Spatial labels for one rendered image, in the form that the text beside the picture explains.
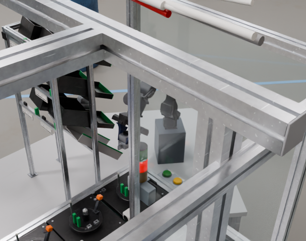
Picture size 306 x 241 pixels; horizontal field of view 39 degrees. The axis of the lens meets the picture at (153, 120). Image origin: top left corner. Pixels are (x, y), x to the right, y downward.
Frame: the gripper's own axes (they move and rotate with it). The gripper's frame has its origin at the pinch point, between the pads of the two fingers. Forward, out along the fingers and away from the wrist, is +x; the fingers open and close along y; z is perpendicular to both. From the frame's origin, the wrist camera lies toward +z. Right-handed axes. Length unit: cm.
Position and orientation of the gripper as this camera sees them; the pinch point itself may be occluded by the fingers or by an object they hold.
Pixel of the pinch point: (125, 135)
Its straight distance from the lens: 191.1
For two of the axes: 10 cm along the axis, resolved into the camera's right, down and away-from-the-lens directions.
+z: -5.2, -2.5, -8.2
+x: -4.2, 9.1, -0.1
